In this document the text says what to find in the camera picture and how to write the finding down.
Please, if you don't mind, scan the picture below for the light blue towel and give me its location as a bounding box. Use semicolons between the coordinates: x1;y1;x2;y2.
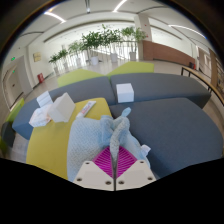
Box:
66;107;153;183

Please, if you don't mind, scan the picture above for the group of potted plants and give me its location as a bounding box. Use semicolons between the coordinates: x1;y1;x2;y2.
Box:
48;23;149;76

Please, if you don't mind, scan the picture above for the yellow wall picture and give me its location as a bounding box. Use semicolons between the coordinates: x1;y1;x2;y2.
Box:
32;51;42;63

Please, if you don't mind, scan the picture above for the small white cube box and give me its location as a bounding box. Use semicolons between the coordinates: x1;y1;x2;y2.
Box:
115;82;135;104

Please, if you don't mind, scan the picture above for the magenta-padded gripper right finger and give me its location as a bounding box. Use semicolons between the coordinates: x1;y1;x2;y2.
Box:
114;145;157;192

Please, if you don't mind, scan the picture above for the dark grey cube stool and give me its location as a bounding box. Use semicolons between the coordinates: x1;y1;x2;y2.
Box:
0;121;16;148

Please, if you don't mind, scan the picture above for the lime green ottoman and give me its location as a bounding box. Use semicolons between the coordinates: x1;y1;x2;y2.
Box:
56;68;106;88
106;61;155;78

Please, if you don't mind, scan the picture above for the long grey sofa bench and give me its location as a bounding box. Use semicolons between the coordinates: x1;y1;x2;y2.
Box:
12;75;116;141

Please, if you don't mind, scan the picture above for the group of ceiling light strips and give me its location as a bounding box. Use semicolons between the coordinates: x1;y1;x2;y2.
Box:
43;0;206;39

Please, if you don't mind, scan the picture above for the lime green bench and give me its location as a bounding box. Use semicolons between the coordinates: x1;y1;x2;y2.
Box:
0;97;26;156

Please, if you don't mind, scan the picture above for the white and red tube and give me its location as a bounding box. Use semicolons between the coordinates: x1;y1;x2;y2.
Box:
75;100;97;119

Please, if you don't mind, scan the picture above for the stack of white tissue packs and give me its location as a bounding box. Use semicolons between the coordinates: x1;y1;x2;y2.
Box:
35;90;54;108

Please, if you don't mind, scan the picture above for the wooden table with black frame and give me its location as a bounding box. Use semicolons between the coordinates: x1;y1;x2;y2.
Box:
180;65;224;108

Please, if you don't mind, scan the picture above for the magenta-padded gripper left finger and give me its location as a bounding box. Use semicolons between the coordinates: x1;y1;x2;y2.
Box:
72;145;116;192

